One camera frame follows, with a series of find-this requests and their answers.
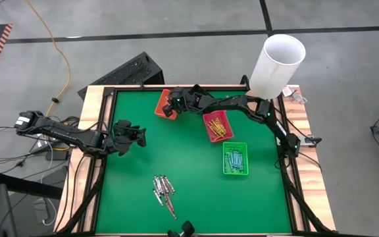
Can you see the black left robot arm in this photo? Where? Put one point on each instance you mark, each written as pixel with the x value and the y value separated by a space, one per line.
pixel 64 135

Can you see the orange plastic basket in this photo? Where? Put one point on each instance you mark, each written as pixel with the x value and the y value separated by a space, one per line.
pixel 159 105

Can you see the green plastic basket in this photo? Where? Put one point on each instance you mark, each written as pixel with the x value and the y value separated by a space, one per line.
pixel 227 146

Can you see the black floor beam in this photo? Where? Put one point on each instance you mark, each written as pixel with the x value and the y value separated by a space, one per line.
pixel 25 186

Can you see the white crayon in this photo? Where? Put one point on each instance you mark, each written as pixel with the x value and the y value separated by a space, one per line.
pixel 158 197

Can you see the white table lamp wooden base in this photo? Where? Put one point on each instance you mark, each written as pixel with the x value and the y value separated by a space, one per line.
pixel 275 66

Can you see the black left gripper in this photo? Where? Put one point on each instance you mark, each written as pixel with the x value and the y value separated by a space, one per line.
pixel 123 136

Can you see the black plastic basket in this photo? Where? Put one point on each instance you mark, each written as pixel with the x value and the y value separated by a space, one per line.
pixel 198 89

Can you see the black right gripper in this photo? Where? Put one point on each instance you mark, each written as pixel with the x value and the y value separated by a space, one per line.
pixel 180 98

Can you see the clear plastic bag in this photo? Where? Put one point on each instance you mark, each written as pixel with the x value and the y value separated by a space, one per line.
pixel 298 98

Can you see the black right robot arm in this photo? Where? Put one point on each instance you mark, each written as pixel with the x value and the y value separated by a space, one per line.
pixel 242 103

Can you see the white paper tag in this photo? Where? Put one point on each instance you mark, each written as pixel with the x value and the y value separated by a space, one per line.
pixel 286 91

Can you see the black power brick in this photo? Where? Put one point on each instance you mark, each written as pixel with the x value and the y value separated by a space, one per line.
pixel 56 155

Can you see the red plastic basket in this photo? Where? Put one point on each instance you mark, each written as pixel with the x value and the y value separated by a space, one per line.
pixel 209 115

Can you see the black round object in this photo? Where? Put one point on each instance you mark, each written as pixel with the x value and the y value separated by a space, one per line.
pixel 187 227

